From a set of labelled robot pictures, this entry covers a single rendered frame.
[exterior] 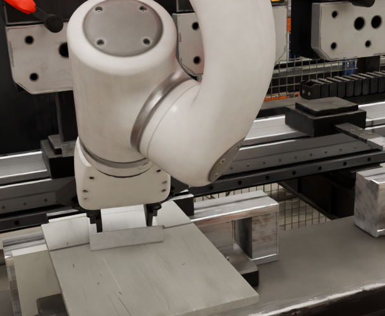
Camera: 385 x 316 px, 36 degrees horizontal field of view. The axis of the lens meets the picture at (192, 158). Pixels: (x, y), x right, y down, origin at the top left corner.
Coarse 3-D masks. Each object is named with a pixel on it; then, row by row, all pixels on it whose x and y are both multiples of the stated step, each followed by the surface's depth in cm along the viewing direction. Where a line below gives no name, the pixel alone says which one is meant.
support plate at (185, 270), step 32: (64, 224) 75; (160, 224) 74; (192, 224) 74; (64, 256) 67; (96, 256) 67; (128, 256) 66; (160, 256) 66; (192, 256) 66; (64, 288) 60; (96, 288) 60; (128, 288) 60; (160, 288) 60; (192, 288) 60; (224, 288) 59
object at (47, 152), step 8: (48, 136) 102; (56, 136) 101; (48, 144) 101; (56, 144) 97; (48, 152) 97; (56, 152) 95; (48, 160) 94; (56, 160) 95; (64, 160) 95; (72, 160) 95; (48, 168) 96; (56, 168) 95; (64, 168) 95; (72, 168) 96; (56, 176) 95; (64, 176) 96
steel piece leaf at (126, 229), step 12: (108, 216) 77; (120, 216) 76; (132, 216) 76; (144, 216) 76; (96, 228) 73; (108, 228) 73; (120, 228) 73; (132, 228) 68; (144, 228) 68; (156, 228) 69; (96, 240) 68; (108, 240) 68; (120, 240) 68; (132, 240) 69; (144, 240) 69; (156, 240) 69
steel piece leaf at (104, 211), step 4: (112, 208) 79; (116, 208) 79; (120, 208) 79; (124, 208) 79; (128, 208) 79; (132, 208) 79; (136, 208) 79; (140, 208) 79; (104, 212) 78; (108, 212) 78; (112, 212) 78; (116, 212) 78; (120, 212) 78
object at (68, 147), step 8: (56, 96) 72; (64, 96) 73; (72, 96) 73; (56, 104) 73; (64, 104) 73; (72, 104) 73; (56, 112) 75; (64, 112) 73; (72, 112) 74; (64, 120) 73; (72, 120) 74; (64, 128) 74; (72, 128) 74; (64, 136) 74; (72, 136) 74; (64, 144) 75; (72, 144) 76; (64, 152) 76; (72, 152) 76
